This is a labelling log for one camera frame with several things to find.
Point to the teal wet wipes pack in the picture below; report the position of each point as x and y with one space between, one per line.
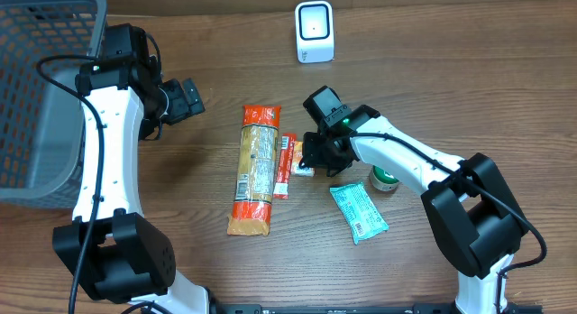
360 213

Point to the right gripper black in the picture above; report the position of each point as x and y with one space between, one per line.
307 161

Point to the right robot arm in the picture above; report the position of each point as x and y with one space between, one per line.
475 219

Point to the green lid spice jar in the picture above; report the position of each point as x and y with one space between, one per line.
382 180

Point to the long orange pasta packet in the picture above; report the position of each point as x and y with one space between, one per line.
254 187

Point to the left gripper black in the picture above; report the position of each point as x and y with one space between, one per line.
181 103

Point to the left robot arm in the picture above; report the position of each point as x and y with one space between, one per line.
113 252

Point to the white barcode scanner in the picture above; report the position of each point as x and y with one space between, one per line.
314 25

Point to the grey plastic mesh basket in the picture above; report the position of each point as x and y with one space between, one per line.
42 126

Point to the red snack stick packet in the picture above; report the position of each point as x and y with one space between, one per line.
284 170

